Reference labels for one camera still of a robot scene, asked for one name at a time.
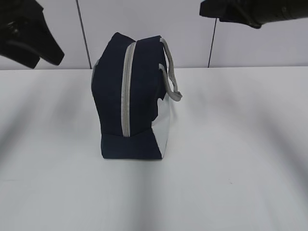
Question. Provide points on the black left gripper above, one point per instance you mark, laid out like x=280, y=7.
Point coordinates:
x=15, y=18

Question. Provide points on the navy lunch bag grey trim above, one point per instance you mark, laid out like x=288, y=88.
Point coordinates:
x=132, y=85

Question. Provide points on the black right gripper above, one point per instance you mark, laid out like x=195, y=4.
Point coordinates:
x=254, y=13

